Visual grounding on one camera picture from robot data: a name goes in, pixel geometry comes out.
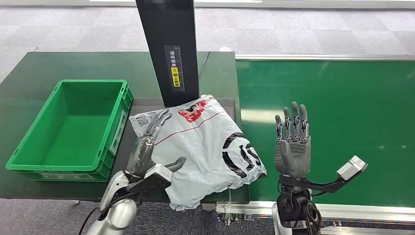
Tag thin black table cable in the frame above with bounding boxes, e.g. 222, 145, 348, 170
197, 51, 211, 79

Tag black scanner machine with column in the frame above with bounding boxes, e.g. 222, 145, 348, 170
112, 0, 241, 183

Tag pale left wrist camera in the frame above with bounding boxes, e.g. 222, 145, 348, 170
128, 164, 174, 194

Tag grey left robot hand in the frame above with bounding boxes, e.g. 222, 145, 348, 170
126, 109, 187, 178

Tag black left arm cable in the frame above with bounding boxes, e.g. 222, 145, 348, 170
77, 207, 100, 235

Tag printed grey plastic courier package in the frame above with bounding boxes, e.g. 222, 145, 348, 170
129, 94, 268, 212

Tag green conveyor belt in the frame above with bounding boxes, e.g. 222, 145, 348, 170
235, 60, 415, 208

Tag green plastic crate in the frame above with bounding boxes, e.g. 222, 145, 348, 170
5, 79, 134, 183

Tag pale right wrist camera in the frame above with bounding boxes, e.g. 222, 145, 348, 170
336, 155, 369, 182

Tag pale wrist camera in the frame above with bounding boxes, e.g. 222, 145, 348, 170
336, 155, 369, 182
128, 164, 174, 194

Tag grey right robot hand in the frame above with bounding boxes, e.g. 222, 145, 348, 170
274, 101, 312, 179

